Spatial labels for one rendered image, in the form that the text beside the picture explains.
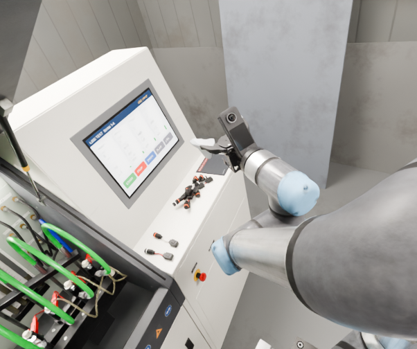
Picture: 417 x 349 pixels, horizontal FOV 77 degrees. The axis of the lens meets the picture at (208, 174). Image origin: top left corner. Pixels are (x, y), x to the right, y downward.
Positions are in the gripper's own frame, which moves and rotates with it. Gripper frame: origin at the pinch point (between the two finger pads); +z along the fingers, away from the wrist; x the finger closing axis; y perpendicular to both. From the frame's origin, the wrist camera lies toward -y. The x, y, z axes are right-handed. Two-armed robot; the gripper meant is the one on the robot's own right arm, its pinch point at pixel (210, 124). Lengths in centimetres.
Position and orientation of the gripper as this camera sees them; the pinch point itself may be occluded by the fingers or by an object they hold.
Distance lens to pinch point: 74.3
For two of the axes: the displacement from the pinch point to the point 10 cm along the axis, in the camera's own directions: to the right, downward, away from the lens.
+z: -4.7, -4.9, 7.3
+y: 3.3, 6.7, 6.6
